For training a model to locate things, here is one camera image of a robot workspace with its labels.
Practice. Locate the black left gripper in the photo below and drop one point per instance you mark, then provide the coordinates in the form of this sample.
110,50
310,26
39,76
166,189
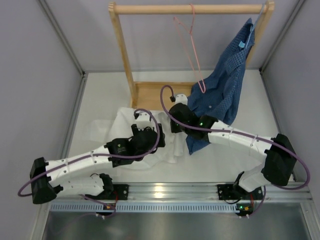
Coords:
162,143

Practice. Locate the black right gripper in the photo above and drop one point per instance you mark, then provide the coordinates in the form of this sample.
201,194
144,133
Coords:
173,128

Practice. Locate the white shirt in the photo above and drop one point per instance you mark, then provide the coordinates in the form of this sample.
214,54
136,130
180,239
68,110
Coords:
169,149

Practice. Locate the pink wire hanger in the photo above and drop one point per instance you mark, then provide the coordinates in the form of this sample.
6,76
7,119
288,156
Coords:
197,73

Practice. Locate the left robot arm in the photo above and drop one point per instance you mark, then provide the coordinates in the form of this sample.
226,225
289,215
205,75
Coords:
79,175

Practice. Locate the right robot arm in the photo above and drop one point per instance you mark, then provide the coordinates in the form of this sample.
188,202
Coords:
274,154

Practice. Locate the blue checked shirt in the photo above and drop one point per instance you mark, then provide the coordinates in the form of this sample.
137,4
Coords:
224,84

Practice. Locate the light blue hanger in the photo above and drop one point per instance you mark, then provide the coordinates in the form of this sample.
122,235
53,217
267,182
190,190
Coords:
254,26

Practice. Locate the wooden clothes rack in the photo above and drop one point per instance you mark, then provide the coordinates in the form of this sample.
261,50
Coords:
151,51

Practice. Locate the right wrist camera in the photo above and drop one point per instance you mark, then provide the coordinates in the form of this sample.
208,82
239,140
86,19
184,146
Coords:
179,99

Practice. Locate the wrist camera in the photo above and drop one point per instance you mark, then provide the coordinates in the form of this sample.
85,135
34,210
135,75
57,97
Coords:
142,120
179,99

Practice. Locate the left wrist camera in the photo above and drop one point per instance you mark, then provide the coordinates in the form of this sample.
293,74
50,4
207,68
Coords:
142,120

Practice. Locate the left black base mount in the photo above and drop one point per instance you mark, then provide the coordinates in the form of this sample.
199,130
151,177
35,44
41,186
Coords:
120,192

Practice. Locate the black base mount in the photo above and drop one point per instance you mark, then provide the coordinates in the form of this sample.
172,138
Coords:
120,192
226,192

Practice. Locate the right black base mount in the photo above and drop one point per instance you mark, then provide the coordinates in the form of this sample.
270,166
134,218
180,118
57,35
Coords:
226,192

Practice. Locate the slotted grey cable duct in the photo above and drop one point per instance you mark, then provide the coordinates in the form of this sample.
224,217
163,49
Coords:
146,207

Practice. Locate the aluminium mounting rail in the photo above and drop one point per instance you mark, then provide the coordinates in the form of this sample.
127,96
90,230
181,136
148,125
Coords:
206,191

